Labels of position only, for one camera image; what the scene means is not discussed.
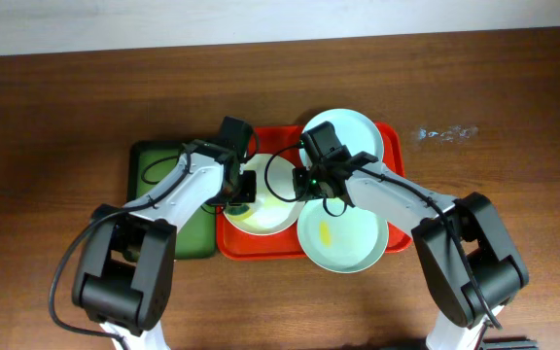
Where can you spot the light blue plate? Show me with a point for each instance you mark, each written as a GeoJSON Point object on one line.
{"type": "Point", "coordinates": [341, 239]}
{"type": "Point", "coordinates": [353, 129]}

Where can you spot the green and yellow sponge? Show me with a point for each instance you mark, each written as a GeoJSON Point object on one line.
{"type": "Point", "coordinates": [238, 210]}

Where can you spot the red plastic tray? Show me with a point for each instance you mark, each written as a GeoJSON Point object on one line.
{"type": "Point", "coordinates": [241, 246]}

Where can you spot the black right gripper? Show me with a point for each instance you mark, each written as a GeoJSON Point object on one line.
{"type": "Point", "coordinates": [302, 183]}

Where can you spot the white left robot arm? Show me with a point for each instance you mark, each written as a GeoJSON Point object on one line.
{"type": "Point", "coordinates": [124, 276]}

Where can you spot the green tray with black rim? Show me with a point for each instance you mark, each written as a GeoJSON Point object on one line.
{"type": "Point", "coordinates": [150, 162]}

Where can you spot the white plate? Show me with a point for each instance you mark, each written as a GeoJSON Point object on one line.
{"type": "Point", "coordinates": [269, 214]}

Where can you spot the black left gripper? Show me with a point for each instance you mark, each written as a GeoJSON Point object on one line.
{"type": "Point", "coordinates": [246, 187]}

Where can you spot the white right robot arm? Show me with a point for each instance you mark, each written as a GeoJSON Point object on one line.
{"type": "Point", "coordinates": [471, 266]}

